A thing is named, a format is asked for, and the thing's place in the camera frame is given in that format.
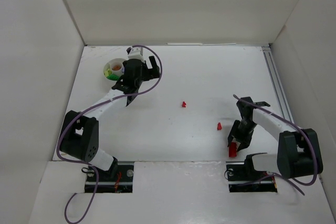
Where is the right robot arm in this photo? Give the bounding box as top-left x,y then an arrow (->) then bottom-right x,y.
228,97 -> 323,186

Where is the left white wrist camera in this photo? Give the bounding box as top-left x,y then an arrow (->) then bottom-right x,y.
127,47 -> 145,62

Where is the red lego slope piece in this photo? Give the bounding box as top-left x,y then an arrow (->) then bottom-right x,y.
217,122 -> 222,130

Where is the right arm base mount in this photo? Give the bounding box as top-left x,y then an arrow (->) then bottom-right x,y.
224,153 -> 278,193

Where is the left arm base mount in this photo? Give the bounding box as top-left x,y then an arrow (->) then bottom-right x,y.
81,162 -> 134,194

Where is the pale yellow-green lego piece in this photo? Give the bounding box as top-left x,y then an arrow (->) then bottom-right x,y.
104,69 -> 112,77

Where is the orange lego brick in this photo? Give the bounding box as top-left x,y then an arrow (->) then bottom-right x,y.
110,62 -> 122,71

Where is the dark green lego plate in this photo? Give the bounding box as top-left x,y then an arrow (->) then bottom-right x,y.
107,74 -> 120,81

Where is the white round divided container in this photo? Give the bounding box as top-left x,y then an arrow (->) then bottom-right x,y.
103,58 -> 126,81

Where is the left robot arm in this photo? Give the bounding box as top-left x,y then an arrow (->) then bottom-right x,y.
56,55 -> 162,177

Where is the red lego brick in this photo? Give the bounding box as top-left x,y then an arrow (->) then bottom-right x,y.
228,142 -> 237,158

